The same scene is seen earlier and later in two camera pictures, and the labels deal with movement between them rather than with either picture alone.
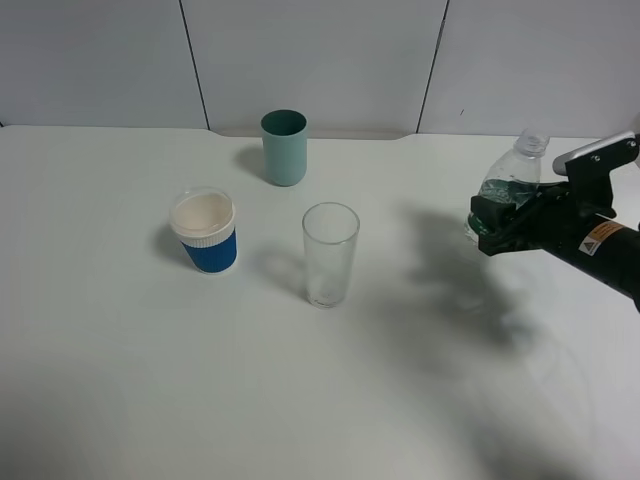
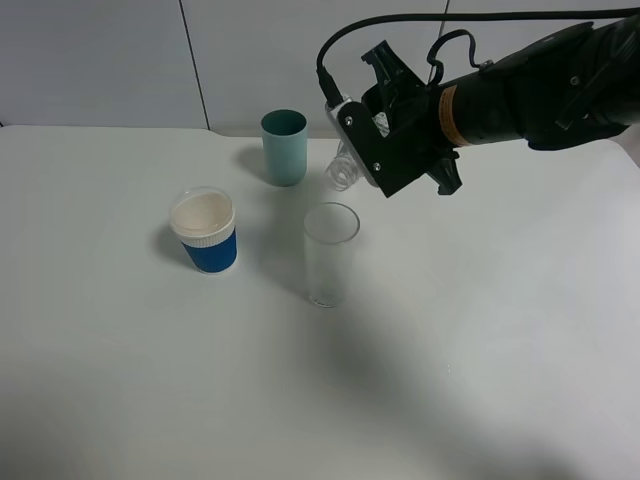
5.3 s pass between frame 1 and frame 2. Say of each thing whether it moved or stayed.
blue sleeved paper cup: stayed
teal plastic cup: stayed
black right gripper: moved
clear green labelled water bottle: moved
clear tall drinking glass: stayed
